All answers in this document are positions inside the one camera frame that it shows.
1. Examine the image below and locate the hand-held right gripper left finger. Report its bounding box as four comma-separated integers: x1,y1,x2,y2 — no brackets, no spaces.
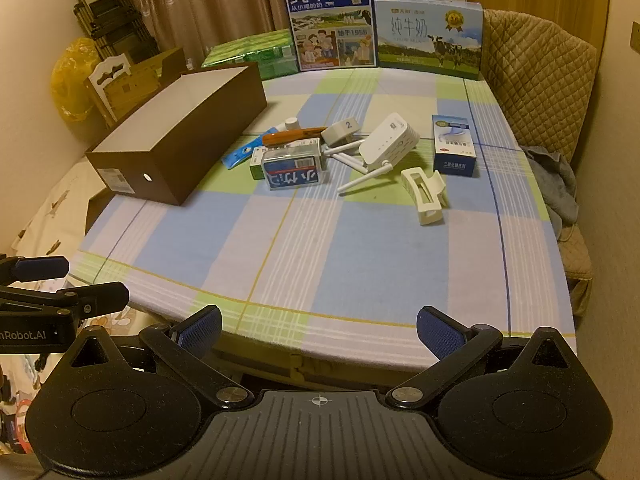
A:
65,305,256,408

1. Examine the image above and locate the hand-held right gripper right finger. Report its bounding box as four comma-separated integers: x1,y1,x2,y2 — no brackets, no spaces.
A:
385,305,576,408

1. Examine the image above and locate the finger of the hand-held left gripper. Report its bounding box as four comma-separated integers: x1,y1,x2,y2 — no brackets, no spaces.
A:
0,282,130,322
0,256,70,283

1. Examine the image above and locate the brown storage box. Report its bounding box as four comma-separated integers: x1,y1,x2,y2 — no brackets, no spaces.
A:
85,62,268,207

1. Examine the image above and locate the blue tube with white cap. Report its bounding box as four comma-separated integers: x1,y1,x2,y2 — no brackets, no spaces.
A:
221,117,300,171

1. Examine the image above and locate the white charger block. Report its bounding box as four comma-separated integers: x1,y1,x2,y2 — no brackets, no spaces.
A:
321,117,362,148

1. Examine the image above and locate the printed bedsheet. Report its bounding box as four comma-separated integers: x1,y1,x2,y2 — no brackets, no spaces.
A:
10,157,146,333

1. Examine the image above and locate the plaid tablecloth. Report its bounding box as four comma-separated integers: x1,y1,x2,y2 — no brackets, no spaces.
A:
67,67,578,356

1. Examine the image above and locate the white hair claw clip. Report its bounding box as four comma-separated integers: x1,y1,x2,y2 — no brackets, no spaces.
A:
400,167,447,227

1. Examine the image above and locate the blue and white medicine box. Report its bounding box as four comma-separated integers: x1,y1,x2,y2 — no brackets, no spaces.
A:
432,114,478,179

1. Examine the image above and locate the blue and white packet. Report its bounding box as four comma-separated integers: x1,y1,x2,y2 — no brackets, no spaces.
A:
262,154,328,190

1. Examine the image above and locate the yellow plastic bag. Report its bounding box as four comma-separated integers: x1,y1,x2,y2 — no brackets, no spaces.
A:
51,37,108,122

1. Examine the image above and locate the grey cloth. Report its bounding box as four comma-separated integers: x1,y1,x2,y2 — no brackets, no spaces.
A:
520,146,580,226

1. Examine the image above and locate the white router with antennas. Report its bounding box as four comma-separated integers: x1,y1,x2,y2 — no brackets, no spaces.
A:
322,112,421,196

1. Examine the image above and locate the white and brown cardboard box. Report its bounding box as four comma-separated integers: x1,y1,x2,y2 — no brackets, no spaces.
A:
84,47,186,128

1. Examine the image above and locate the green and white box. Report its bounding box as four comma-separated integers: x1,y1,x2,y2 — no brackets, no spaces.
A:
250,139,323,180

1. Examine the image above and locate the black folding rack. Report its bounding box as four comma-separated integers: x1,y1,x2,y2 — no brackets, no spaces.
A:
71,0,161,63

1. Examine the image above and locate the quilted beige chair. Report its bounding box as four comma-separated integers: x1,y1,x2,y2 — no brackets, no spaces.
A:
480,9,598,318

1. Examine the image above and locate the green wrapped carton pack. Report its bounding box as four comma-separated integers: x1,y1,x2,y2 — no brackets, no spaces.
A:
201,30,300,80

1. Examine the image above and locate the light blue cow milk carton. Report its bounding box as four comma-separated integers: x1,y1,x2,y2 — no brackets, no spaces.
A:
375,0,485,81

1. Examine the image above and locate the beige curtain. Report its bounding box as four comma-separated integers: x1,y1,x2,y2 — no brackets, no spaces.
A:
117,0,468,68

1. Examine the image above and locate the blue cartoon milk carton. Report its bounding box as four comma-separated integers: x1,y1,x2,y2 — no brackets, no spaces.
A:
281,0,377,72

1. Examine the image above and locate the orange handled knife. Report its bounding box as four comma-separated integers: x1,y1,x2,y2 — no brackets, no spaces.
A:
262,126,328,147

